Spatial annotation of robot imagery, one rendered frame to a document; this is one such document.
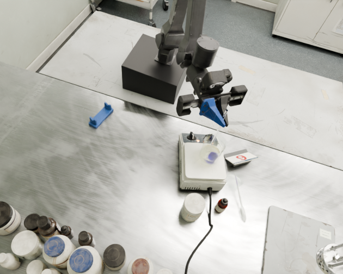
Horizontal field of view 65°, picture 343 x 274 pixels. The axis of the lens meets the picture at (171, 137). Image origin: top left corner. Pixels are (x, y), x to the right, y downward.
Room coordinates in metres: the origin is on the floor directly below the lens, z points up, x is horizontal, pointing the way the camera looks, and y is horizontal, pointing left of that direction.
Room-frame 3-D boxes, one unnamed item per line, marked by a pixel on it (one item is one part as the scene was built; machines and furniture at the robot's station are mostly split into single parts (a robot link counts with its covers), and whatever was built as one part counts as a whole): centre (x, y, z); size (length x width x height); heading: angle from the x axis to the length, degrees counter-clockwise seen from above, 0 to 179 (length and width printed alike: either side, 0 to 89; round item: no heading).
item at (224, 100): (0.45, -0.13, 1.16); 0.07 x 0.04 x 0.06; 28
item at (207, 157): (0.42, -0.12, 1.03); 0.07 x 0.06 x 0.08; 25
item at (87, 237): (0.14, 0.16, 0.94); 0.04 x 0.04 x 0.09
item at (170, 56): (0.80, 0.08, 1.03); 0.07 x 0.07 x 0.06; 82
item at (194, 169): (0.41, -0.11, 0.98); 0.12 x 0.12 x 0.01; 9
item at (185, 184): (0.43, -0.11, 0.94); 0.22 x 0.13 x 0.08; 9
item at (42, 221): (0.15, 0.26, 0.95); 0.04 x 0.04 x 0.11
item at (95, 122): (0.55, 0.26, 0.92); 0.10 x 0.03 x 0.04; 160
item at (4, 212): (0.15, 0.39, 0.94); 0.07 x 0.07 x 0.07
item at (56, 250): (0.10, 0.21, 0.96); 0.06 x 0.06 x 0.11
